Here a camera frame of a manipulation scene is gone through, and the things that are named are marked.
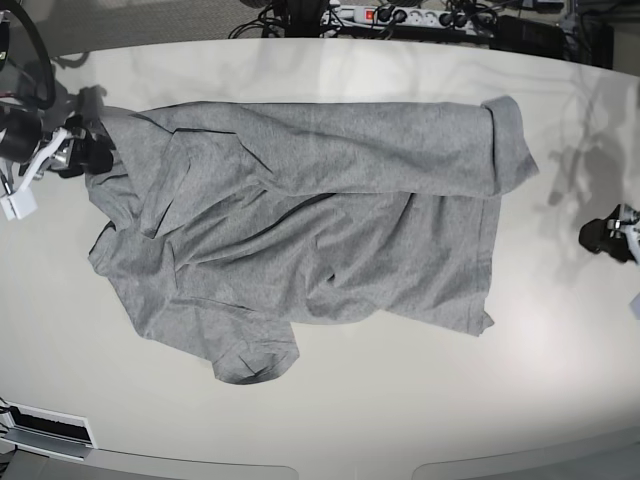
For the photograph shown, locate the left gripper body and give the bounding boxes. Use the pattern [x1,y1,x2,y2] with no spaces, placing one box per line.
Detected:
[607,203,639,260]

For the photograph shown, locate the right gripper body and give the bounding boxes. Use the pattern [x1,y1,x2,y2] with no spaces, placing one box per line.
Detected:
[37,132,98,175]

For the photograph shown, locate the grey t-shirt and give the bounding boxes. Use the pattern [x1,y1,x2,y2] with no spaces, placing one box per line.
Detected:
[86,96,538,385]

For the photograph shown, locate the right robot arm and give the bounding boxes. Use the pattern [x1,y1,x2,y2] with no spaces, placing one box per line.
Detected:
[1,1,114,179]

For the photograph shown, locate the black power adapter brick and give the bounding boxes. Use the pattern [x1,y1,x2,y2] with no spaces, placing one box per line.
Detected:
[491,15,565,59]

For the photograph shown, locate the white power strip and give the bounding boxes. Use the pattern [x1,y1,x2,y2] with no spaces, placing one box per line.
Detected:
[320,1,498,38]

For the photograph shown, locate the black corrugated cable hose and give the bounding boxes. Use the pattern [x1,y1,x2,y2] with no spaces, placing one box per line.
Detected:
[9,0,57,109]

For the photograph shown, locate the white cable grommet box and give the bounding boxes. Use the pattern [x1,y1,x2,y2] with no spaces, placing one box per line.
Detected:
[1,400,98,462]

